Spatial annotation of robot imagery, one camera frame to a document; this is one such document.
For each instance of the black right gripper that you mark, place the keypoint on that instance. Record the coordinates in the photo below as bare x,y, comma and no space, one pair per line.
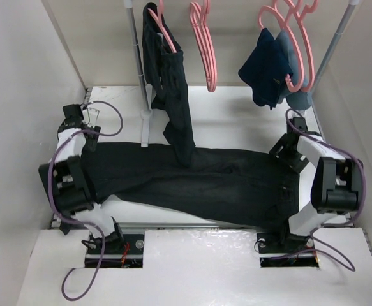
297,164

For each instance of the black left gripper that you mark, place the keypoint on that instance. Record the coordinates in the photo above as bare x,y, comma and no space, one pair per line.
90,142

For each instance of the black trousers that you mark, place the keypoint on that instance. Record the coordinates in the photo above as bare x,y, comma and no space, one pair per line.
230,185
164,70

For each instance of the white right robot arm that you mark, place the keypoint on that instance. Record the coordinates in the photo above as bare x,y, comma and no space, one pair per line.
338,188

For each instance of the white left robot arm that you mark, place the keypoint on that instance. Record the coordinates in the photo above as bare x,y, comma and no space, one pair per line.
69,188

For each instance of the light blue jeans on hanger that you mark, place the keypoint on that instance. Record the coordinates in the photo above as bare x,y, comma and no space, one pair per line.
299,100

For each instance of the navy blue trousers on hanger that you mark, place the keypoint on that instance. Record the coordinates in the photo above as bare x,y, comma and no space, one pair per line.
265,70

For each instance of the black trousers on hanger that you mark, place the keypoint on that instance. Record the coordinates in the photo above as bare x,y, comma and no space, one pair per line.
164,70

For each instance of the pink hanger holding blue jeans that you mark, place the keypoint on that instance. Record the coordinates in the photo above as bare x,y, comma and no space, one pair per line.
305,38

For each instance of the pink hanger holding black trousers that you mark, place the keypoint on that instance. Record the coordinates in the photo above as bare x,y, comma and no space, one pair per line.
158,18

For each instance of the pink hanger holding navy trousers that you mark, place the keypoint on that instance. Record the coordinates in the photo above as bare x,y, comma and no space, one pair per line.
273,10

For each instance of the empty pink hanger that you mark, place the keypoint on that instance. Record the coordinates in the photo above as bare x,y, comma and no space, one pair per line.
198,15

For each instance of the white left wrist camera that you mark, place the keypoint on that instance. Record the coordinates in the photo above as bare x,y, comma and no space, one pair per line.
90,116

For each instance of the grey clothes rack frame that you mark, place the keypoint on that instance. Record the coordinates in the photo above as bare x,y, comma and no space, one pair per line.
146,90

